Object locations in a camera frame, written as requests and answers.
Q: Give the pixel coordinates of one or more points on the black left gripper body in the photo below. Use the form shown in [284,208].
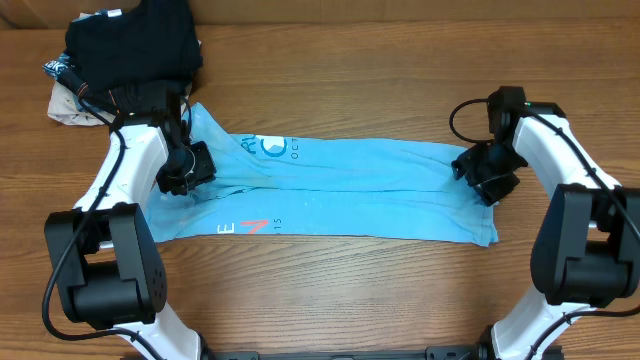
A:
[188,168]

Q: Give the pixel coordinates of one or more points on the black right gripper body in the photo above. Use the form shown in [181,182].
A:
[487,168]

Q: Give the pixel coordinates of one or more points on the light blue printed t-shirt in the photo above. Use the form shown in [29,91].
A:
[268,185]

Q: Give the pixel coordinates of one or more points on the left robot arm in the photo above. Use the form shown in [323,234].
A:
[108,277]

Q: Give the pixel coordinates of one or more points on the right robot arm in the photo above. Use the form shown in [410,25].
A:
[586,254]

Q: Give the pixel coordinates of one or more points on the dark patterned folded garment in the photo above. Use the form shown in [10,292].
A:
[107,102]

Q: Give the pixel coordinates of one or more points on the black folded shirt on pile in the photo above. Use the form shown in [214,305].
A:
[154,41]

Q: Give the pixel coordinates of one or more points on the beige folded garment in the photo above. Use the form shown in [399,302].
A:
[65,108]

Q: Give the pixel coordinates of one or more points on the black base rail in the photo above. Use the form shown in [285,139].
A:
[350,355]

